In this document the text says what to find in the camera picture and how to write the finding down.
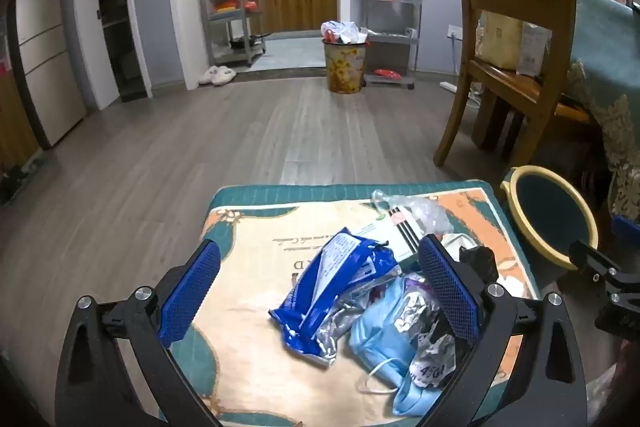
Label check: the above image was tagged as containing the teal tablecloth with lace trim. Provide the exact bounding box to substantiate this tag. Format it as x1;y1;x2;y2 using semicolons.
565;0;640;228

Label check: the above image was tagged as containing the white printed bag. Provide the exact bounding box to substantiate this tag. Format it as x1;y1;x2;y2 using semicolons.
516;24;549;76

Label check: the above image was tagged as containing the wooden cabinet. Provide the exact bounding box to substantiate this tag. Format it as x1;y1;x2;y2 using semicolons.
0;69;42;170

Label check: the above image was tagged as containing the grey storage shelf rack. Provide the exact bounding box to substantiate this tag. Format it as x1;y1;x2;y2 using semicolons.
360;0;426;88

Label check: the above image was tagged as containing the green cardboard box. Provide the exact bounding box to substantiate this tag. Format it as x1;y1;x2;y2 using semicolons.
367;207;426;269

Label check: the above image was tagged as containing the beige bag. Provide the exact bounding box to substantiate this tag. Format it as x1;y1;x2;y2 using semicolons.
472;0;526;70

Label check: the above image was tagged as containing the small black object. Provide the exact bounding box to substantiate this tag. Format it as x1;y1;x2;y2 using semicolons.
457;246;499;288

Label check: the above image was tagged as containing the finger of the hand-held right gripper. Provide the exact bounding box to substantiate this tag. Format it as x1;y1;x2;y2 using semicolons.
568;239;640;303

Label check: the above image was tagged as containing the white refrigerator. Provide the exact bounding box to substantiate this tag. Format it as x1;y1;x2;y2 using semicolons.
7;0;89;150

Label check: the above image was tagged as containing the blue snack packet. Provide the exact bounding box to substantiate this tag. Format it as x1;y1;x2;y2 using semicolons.
269;227;402;368

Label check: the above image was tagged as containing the heap of rubbish in can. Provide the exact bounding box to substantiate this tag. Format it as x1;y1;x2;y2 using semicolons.
320;21;371;46

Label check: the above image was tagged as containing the printed teal and beige mat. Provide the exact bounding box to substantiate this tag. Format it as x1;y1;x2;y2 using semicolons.
160;179;543;427

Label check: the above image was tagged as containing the floral trash can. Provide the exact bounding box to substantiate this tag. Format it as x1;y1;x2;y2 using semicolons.
322;38;368;94

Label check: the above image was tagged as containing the blue face mask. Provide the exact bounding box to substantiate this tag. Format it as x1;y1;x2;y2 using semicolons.
348;277;451;418

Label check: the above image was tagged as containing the silver foil wrapper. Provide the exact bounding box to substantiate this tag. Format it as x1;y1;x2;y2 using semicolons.
395;276;471;390

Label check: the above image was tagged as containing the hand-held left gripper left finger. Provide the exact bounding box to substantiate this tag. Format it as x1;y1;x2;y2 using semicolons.
55;238;223;427

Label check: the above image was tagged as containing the clear plastic wrap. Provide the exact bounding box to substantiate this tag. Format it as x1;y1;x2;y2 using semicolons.
371;189;454;236

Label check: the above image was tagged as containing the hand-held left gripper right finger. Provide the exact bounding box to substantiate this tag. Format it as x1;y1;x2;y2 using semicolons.
417;233;589;427

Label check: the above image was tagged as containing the teal bin with yellow rim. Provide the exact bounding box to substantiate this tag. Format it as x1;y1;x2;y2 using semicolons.
500;165;599;288

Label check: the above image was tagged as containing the wooden kitchen counter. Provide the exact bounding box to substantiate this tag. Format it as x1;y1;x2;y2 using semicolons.
260;0;339;32

